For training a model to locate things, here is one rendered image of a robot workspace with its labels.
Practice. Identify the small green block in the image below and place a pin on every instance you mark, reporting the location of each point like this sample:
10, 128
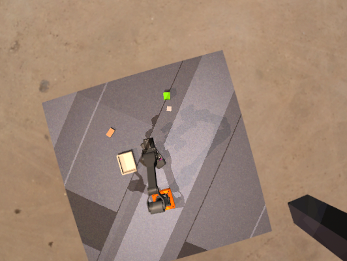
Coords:
167, 96

